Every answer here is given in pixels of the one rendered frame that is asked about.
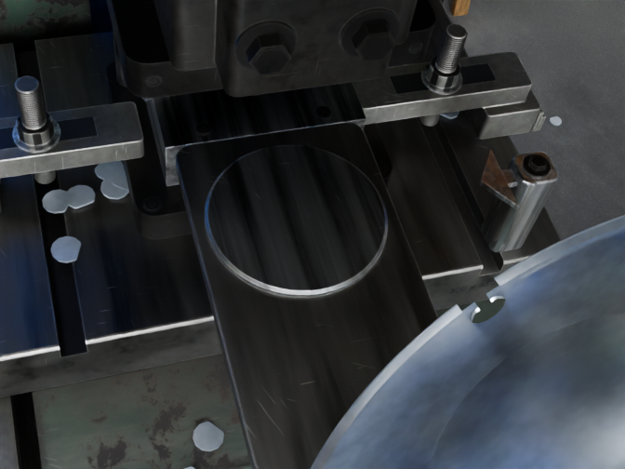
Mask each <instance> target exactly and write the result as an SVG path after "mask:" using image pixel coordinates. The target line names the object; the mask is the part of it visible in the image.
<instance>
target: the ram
mask: <svg viewBox="0 0 625 469"><path fill-rule="evenodd" d="M153 1H154V5H155V9H156V12H157V16H158V19H159V22H160V26H161V30H162V33H163V37H164V40H165V43H166V50H167V53H168V57H169V60H170V63H171V65H172V66H173V67H174V68H175V69H177V70H180V71H192V70H200V69H207V68H215V67H217V68H218V71H219V77H220V80H221V83H222V85H223V89H224V90H225V92H226V93H227V94H229V95H230V96H233V97H246V96H254V95H260V94H267V93H274V92H281V91H288V90H295V89H303V88H309V87H322V86H329V85H336V84H343V83H351V82H357V81H364V80H371V79H378V78H381V77H383V76H384V75H385V74H386V72H387V69H388V65H389V61H390V57H391V54H392V49H393V48H394V47H395V46H396V45H400V44H402V43H404V42H405V41H406V39H407V38H408V34H409V30H410V26H411V22H412V20H413V16H414V12H415V8H416V4H417V2H418V0H153Z"/></svg>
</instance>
